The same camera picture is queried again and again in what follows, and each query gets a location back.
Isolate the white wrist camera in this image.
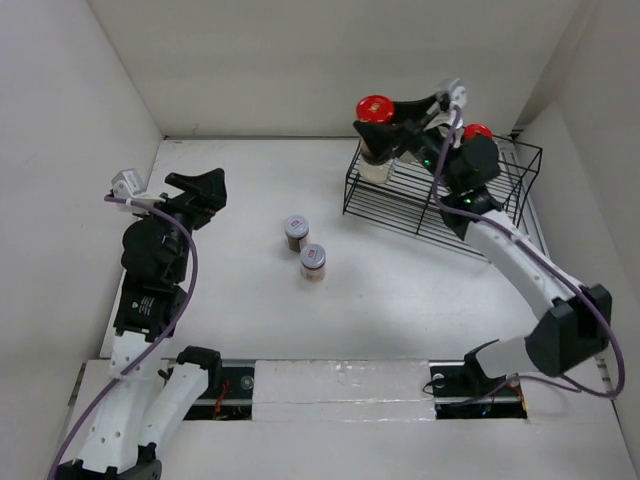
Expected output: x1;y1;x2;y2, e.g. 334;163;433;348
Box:
111;169;162;204
435;78;467;128

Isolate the small red-cap brown bottle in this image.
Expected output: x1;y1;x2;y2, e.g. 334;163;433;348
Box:
353;95;393;153

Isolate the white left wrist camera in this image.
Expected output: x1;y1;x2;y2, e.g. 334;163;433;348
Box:
111;169;162;204

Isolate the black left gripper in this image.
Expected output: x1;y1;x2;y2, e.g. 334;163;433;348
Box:
135;168;226;281

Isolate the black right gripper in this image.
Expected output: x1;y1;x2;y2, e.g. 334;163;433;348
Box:
354;93;461;193

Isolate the silver-lid white powder jar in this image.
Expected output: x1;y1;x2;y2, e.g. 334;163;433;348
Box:
359;153;395;184

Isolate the grey-lid reddish sauce jar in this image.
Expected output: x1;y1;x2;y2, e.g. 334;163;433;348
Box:
299;244;326;281

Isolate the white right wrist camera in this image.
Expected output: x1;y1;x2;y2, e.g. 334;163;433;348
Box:
435;78;467;128

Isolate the red-lid brown sauce bottle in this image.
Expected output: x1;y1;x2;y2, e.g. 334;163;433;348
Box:
462;123;494;143

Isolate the grey-lid dark sauce jar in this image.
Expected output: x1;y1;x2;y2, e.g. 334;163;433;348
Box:
284;215;310;253

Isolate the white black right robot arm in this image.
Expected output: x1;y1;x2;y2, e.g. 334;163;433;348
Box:
353;87;626;398

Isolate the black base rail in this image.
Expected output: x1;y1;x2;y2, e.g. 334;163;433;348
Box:
186;360;527;423

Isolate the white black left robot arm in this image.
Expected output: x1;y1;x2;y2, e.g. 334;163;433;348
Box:
47;168;227;479

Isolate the black wire shelf rack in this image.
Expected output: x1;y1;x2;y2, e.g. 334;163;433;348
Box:
342;139;543;259

